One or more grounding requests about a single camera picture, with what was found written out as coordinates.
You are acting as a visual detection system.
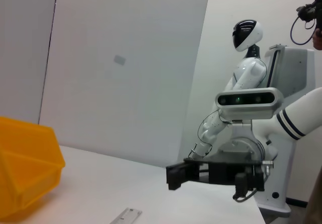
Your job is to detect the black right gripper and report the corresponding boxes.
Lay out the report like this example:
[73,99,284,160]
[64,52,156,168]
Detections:
[166,157,266,192]

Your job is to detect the transparent plastic ruler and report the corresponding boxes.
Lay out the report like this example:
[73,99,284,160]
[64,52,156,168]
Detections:
[109,208,143,224]

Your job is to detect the white humanoid robot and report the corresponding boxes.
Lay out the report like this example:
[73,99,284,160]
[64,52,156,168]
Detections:
[191,20,268,159]

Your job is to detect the yellow plastic bin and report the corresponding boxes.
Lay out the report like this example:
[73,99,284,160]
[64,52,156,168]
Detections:
[0,116,66,222]

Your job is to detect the grey wall sticker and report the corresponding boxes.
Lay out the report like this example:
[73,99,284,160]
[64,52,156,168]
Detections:
[113,54,127,65]

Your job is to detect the black device with cable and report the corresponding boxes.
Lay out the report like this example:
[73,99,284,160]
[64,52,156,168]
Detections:
[289,0,322,46]

